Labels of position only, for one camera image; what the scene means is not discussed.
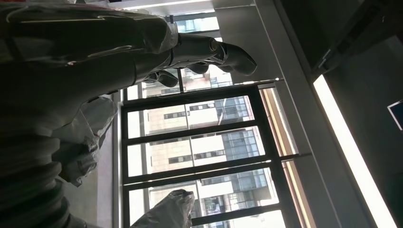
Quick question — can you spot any grey plastic-wrapped package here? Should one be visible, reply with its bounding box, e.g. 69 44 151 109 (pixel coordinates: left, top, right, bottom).
52 94 196 228

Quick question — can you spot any long ceiling light strip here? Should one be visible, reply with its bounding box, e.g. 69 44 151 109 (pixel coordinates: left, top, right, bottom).
108 0 213 10
312 74 399 228

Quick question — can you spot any ribbed grey left arm sleeve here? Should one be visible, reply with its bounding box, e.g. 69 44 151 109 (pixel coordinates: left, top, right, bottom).
0 134 89 228

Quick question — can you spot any high-rise building outside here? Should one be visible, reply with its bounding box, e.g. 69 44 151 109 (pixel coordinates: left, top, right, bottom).
127 17 286 228

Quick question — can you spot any blue framed sign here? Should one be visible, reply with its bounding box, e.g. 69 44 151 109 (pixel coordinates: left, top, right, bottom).
387 99 403 132

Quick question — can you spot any black window frame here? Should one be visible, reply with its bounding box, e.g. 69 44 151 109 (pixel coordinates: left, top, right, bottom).
121 12 313 228

